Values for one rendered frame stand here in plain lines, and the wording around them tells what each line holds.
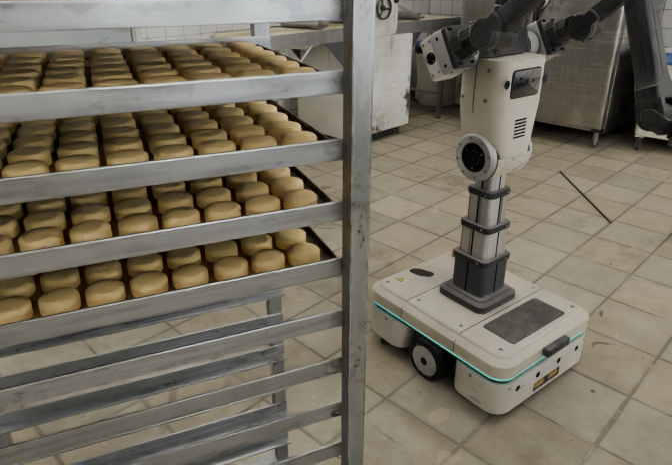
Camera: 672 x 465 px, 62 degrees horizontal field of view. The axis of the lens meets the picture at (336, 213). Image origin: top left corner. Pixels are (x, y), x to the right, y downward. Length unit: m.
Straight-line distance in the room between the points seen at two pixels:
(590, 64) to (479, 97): 3.20
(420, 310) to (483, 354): 0.29
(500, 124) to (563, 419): 1.00
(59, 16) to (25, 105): 0.10
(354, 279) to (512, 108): 1.10
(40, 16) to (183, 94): 0.16
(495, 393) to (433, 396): 0.25
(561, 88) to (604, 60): 0.39
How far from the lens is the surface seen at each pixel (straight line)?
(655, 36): 1.35
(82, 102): 0.68
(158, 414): 0.88
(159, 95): 0.68
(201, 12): 0.68
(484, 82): 1.78
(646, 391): 2.34
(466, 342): 1.92
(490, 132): 1.80
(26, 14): 0.67
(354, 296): 0.83
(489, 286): 2.07
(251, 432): 0.95
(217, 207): 0.79
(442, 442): 1.93
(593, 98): 4.97
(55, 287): 0.86
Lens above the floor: 1.36
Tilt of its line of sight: 24 degrees down
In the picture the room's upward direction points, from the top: straight up
